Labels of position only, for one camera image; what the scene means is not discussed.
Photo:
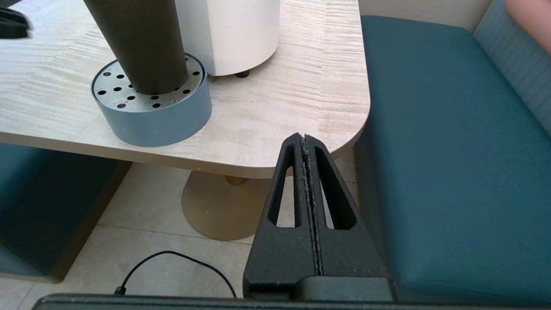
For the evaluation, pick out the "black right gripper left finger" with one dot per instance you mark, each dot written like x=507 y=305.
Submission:
x=280 y=258

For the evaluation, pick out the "large blue-grey perforated drip tray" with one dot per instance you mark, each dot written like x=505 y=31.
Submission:
x=159 y=125

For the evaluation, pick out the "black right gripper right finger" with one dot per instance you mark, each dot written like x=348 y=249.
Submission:
x=353 y=258

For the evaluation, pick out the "black tapered cup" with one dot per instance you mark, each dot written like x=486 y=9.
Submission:
x=142 y=43

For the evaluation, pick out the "teal bench beside water dispenser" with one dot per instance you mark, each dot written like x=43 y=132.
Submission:
x=452 y=172

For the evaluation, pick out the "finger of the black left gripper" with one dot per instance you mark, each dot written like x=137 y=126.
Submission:
x=13 y=25

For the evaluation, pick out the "large white water dispenser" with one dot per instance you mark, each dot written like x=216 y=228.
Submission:
x=236 y=34

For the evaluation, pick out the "short pink bolster cushion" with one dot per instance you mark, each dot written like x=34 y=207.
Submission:
x=533 y=21

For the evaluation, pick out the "tan table pedestal base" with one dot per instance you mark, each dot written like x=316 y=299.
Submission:
x=219 y=209

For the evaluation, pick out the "teal bench with snack packet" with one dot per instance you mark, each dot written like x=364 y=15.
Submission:
x=38 y=211

